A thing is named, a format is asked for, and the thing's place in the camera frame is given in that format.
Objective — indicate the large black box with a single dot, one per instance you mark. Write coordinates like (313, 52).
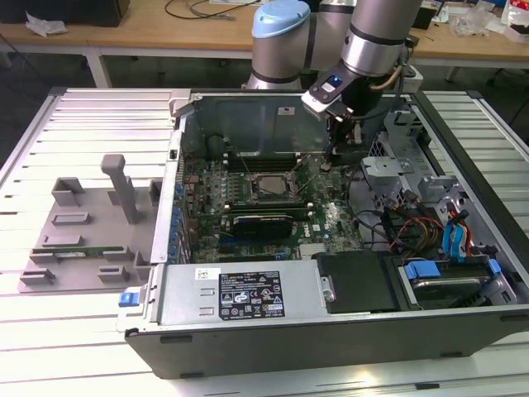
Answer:
(62, 10)

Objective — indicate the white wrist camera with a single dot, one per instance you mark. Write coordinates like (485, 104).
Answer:
(320, 99)

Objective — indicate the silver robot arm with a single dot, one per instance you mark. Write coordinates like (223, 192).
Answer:
(372, 41)

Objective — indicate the CPU socket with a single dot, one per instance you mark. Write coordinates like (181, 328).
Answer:
(253, 197)

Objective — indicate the hard disk in blue carrier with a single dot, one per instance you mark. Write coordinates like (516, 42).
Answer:
(421, 272)

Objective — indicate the black power adapter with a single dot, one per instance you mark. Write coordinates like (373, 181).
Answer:
(414, 41)

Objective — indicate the blue case latch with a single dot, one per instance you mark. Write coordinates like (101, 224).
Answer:
(128, 299)

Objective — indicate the grey parts rack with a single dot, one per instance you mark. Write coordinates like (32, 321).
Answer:
(99, 231)

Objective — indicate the thin metal locking lever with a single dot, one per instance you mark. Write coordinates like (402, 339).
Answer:
(246, 167)
(298, 165)

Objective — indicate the small black container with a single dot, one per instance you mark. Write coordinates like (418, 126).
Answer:
(425, 20)

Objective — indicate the silver metal drive cage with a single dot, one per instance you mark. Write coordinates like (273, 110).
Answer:
(386, 167)

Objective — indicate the blue expansion slot clip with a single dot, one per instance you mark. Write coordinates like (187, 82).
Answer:
(171, 248)
(175, 213)
(179, 191)

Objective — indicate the clear plastic wrap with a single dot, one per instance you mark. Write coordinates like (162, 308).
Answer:
(471, 20)

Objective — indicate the black graphics card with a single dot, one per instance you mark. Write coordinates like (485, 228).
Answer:
(264, 226)

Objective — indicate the black round case speaker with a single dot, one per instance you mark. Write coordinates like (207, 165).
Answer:
(215, 146)

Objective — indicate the round coin battery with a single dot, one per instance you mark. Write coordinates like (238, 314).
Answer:
(325, 166)

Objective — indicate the wooden desk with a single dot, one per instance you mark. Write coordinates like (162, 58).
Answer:
(124, 35)

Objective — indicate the silver CPU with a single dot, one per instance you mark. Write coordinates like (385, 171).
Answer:
(273, 185)

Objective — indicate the silver power supply unit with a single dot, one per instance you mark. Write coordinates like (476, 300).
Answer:
(186, 289)

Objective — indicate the green motherboard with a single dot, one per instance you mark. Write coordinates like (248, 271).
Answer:
(322, 202)

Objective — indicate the white and red bag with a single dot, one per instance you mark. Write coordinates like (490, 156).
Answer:
(514, 16)

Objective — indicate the black plastic shroud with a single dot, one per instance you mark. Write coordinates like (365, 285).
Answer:
(355, 281)

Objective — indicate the green RAM stick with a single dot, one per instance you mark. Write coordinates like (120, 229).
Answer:
(103, 249)

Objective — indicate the black open PC case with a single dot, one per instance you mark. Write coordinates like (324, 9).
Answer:
(330, 347)

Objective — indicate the crumpled white plastic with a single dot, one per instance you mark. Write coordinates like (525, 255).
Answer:
(43, 25)

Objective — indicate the black RAM slot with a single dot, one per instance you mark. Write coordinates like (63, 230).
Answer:
(299, 214)
(264, 167)
(264, 159)
(264, 204)

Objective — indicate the small silver heatsink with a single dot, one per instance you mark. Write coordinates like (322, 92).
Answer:
(312, 250)

